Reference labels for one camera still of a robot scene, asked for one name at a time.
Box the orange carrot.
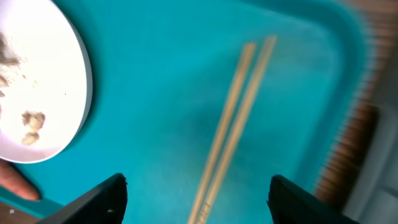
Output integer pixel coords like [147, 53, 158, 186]
[1, 160, 40, 201]

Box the teal serving tray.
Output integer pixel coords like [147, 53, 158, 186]
[1, 1, 367, 223]

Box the white dinner plate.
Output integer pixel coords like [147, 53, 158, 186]
[1, 0, 93, 164]

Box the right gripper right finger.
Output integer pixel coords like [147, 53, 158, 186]
[267, 175, 358, 224]

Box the wooden chopstick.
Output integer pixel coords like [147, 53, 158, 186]
[195, 35, 277, 224]
[187, 42, 256, 224]

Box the grey dishwasher rack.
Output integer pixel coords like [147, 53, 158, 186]
[343, 63, 397, 223]

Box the peanut shells pile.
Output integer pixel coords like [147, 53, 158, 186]
[0, 34, 47, 146]

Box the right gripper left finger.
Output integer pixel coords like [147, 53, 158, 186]
[37, 173, 127, 224]

